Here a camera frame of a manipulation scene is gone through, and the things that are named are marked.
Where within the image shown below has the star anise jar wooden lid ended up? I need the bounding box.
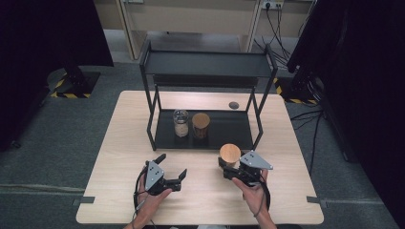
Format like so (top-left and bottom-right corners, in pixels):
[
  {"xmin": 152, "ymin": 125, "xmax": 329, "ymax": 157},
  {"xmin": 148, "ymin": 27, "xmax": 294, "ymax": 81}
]
[{"xmin": 219, "ymin": 143, "xmax": 243, "ymax": 169}]

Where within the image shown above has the black metal two-tier rack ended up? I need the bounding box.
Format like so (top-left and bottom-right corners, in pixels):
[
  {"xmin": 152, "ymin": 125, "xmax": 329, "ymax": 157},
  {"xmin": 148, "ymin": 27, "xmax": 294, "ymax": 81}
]
[{"xmin": 139, "ymin": 39, "xmax": 279, "ymax": 153}]

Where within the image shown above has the grey floor tape patch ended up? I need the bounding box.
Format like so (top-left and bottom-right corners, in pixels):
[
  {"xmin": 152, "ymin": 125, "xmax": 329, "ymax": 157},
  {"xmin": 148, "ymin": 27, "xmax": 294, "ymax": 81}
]
[
  {"xmin": 306, "ymin": 196, "xmax": 329, "ymax": 208},
  {"xmin": 72, "ymin": 196, "xmax": 96, "ymax": 206}
]

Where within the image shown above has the black floor cable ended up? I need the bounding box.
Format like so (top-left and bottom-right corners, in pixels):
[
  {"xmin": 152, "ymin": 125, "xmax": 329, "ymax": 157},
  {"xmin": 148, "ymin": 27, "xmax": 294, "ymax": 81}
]
[
  {"xmin": 289, "ymin": 109, "xmax": 324, "ymax": 122},
  {"xmin": 309, "ymin": 111, "xmax": 324, "ymax": 176},
  {"xmin": 292, "ymin": 114, "xmax": 323, "ymax": 131}
]

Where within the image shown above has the cinnamon jar with wooden lid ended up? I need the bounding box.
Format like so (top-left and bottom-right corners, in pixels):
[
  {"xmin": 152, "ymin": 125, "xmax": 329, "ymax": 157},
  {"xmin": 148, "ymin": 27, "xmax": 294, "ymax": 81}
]
[{"xmin": 191, "ymin": 112, "xmax": 211, "ymax": 140}]

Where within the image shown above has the black stand base hazard tape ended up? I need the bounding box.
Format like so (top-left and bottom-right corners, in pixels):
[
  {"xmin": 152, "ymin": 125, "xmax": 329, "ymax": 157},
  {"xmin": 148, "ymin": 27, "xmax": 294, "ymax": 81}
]
[
  {"xmin": 273, "ymin": 74, "xmax": 319, "ymax": 106},
  {"xmin": 47, "ymin": 65, "xmax": 101, "ymax": 99}
]

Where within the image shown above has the person's right hand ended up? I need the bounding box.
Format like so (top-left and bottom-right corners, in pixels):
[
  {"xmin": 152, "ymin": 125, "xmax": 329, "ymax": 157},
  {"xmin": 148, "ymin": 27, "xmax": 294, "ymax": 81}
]
[{"xmin": 231, "ymin": 168, "xmax": 271, "ymax": 218}]

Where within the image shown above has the left hand-held gripper black cable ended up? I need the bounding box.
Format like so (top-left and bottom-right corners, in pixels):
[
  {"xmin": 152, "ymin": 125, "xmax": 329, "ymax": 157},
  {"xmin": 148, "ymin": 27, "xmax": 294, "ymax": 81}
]
[{"xmin": 132, "ymin": 166, "xmax": 151, "ymax": 229}]

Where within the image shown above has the black power cable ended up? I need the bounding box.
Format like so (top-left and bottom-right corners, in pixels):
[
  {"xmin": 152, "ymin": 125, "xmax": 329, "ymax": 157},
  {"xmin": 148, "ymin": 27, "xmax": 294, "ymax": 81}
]
[
  {"xmin": 254, "ymin": 7, "xmax": 289, "ymax": 70},
  {"xmin": 266, "ymin": 8, "xmax": 292, "ymax": 61}
]

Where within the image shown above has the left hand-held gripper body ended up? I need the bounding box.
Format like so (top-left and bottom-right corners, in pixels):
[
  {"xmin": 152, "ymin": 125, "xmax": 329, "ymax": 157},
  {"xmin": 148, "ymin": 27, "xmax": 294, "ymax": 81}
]
[{"xmin": 143, "ymin": 160, "xmax": 183, "ymax": 197}]

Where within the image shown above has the white wall power outlet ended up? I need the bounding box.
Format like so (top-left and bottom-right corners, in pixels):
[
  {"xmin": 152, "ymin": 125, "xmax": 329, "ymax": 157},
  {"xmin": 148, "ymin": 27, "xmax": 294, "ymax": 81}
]
[{"xmin": 261, "ymin": 0, "xmax": 285, "ymax": 10}]

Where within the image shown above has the glass jar with silver lid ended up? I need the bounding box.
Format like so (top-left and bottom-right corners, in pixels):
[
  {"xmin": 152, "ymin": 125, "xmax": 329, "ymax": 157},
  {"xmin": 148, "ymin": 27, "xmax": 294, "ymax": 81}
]
[{"xmin": 172, "ymin": 109, "xmax": 190, "ymax": 138}]

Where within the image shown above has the right hand-held gripper black cable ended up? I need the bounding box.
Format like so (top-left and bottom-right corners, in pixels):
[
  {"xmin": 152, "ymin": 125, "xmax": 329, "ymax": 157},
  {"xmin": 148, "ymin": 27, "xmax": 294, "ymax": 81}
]
[{"xmin": 252, "ymin": 177, "xmax": 272, "ymax": 219}]

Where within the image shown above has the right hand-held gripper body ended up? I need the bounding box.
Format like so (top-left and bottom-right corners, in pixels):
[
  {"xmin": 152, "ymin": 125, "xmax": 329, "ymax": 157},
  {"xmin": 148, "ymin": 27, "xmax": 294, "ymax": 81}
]
[{"xmin": 223, "ymin": 150, "xmax": 274, "ymax": 188}]

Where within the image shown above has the beige floor tape strip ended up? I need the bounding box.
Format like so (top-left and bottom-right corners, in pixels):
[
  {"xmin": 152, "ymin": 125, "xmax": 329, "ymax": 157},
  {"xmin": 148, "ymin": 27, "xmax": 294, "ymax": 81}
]
[{"xmin": 0, "ymin": 183, "xmax": 86, "ymax": 194}]

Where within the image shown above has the hand-held gripper black cable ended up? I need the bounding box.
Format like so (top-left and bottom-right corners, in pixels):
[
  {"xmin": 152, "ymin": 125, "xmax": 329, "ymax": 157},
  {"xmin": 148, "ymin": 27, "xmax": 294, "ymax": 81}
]
[
  {"xmin": 132, "ymin": 166, "xmax": 151, "ymax": 229},
  {"xmin": 252, "ymin": 177, "xmax": 272, "ymax": 219}
]

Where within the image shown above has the person's left hand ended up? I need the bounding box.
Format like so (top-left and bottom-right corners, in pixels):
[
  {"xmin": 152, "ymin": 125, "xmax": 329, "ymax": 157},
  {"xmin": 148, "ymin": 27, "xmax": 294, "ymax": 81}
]
[{"xmin": 137, "ymin": 177, "xmax": 175, "ymax": 218}]

